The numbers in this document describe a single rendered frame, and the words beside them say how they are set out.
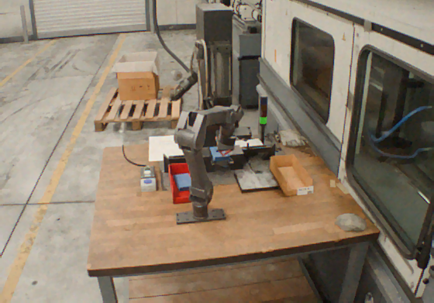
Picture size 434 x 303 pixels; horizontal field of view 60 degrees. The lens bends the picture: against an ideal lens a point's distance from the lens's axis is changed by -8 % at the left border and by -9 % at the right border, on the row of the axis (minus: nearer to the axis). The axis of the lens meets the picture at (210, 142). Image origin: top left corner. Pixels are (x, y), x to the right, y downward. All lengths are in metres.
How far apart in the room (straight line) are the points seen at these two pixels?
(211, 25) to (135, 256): 1.02
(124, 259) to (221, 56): 0.92
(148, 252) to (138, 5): 9.76
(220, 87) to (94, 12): 9.45
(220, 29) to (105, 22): 9.37
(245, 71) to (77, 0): 6.98
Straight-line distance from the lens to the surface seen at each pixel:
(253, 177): 1.88
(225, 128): 1.64
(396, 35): 1.53
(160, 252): 1.50
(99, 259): 1.51
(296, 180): 1.90
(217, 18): 1.82
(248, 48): 4.95
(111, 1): 11.02
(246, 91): 5.09
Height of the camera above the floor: 1.88
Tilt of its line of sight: 26 degrees down
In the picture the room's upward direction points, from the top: 1 degrees counter-clockwise
